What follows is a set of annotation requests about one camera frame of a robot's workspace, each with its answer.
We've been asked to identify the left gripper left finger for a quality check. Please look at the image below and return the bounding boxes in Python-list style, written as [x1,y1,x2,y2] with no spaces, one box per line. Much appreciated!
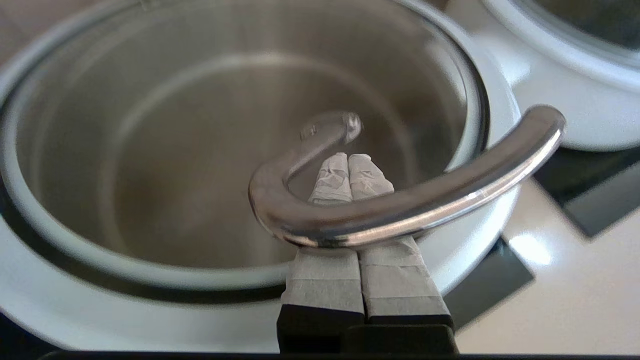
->
[276,152,366,354]

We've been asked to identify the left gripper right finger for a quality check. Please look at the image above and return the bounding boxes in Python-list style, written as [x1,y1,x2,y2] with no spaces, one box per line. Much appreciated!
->
[348,153,459,354]

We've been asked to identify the glass lid with chrome handle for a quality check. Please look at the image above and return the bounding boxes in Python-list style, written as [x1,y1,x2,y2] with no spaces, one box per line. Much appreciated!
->
[0,0,567,293]

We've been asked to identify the white pot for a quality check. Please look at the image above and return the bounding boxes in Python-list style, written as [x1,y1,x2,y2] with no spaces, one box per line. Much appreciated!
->
[480,0,640,153]
[0,0,524,354]

